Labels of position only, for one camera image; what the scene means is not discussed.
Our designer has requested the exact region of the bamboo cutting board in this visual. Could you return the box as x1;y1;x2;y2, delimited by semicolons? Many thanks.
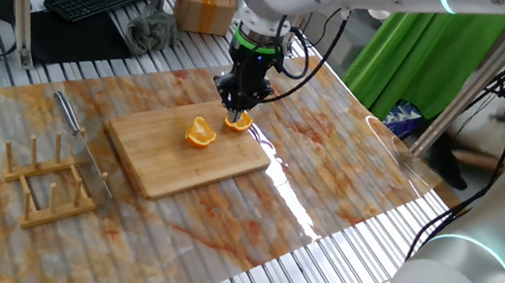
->
96;86;280;215

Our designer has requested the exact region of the wooden peg rack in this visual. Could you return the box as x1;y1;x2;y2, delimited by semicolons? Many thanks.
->
0;117;116;239

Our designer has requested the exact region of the black desk pad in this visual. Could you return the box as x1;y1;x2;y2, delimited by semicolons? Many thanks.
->
22;2;141;76

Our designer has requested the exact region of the cut orange piece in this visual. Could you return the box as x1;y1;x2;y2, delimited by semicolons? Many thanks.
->
223;109;255;135
182;114;220;151

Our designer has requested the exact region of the green fabric curtain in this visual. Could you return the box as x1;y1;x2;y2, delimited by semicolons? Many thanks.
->
337;0;505;137

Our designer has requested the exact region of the person in white shirt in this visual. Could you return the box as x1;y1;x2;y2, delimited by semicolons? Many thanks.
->
422;39;505;195

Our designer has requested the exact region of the marble pattern plastic mat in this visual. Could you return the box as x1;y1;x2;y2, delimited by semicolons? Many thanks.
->
0;14;458;283

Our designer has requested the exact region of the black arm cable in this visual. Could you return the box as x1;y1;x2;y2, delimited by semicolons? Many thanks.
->
233;0;352;117

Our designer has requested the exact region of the black base cable bundle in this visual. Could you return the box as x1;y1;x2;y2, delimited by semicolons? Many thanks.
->
405;175;492;270

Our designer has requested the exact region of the steel cleaver knife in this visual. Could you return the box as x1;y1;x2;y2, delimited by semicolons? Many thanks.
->
40;89;126;201

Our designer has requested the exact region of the blue patterned bag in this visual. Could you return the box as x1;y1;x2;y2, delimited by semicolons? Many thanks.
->
382;98;427;143

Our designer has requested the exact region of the taped cardboard box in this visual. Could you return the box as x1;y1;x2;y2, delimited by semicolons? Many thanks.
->
171;0;238;38

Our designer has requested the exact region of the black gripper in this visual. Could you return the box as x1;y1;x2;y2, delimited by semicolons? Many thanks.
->
208;42;280;129

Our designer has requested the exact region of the grey crumpled cloth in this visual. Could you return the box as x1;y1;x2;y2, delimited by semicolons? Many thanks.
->
121;6;182;62

